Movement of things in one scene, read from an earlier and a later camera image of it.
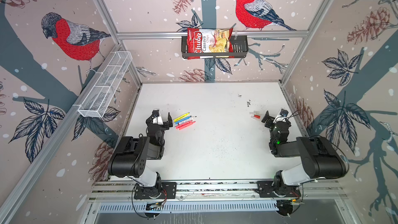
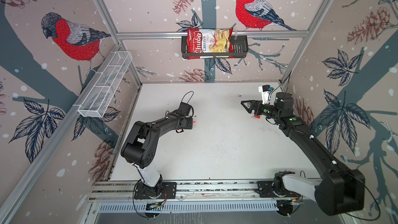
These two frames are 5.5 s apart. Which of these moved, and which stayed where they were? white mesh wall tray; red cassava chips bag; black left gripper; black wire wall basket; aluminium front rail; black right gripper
Moved: black left gripper; black right gripper
Stayed: white mesh wall tray; aluminium front rail; red cassava chips bag; black wire wall basket
